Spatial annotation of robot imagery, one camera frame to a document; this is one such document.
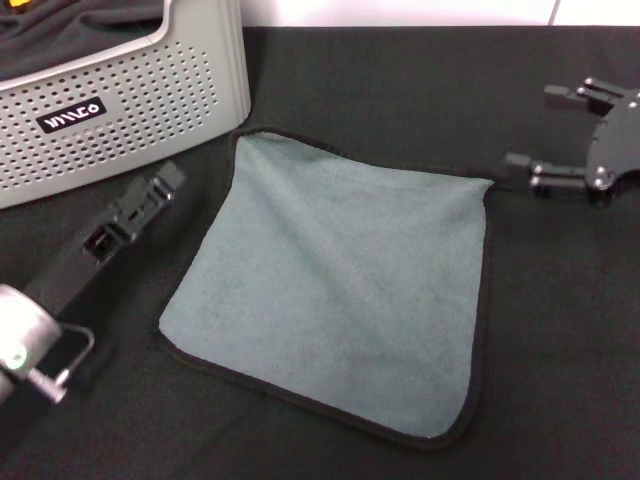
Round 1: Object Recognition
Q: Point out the black tablecloth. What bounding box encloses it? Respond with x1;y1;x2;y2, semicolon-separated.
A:
0;24;640;480

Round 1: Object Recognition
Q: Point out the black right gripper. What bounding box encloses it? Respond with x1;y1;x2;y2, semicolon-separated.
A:
504;76;640;207

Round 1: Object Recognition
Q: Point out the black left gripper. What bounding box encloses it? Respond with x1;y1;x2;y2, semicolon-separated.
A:
24;159;189;327

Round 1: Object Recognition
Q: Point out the grey towel with yellow back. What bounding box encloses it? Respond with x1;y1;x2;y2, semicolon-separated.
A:
157;127;496;451

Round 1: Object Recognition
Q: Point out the grey perforated storage box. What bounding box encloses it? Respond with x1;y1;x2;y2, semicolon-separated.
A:
0;0;251;211

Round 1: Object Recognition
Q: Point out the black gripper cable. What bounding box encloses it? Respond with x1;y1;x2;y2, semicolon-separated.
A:
27;322;96;404

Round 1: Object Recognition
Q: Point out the dark grey crumpled cloth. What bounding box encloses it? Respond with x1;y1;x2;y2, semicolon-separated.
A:
0;0;169;84

